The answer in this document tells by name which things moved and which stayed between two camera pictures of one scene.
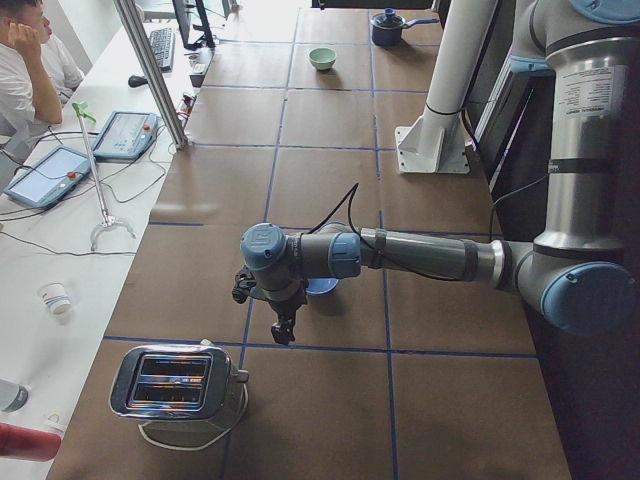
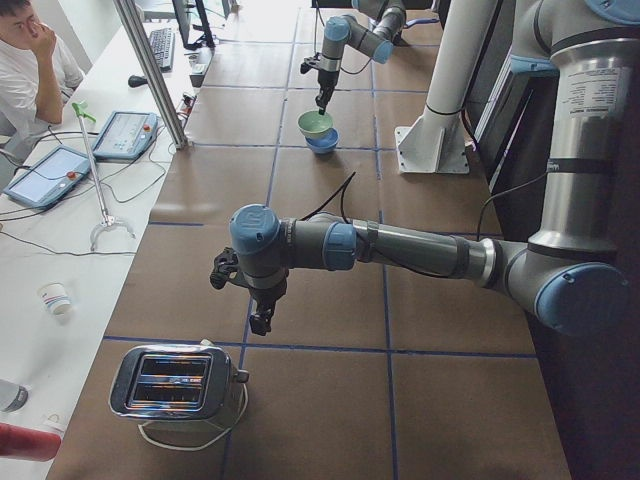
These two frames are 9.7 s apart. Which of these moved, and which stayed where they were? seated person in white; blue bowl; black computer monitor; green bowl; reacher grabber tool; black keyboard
Moved: green bowl; blue bowl
Stayed: black computer monitor; seated person in white; black keyboard; reacher grabber tool
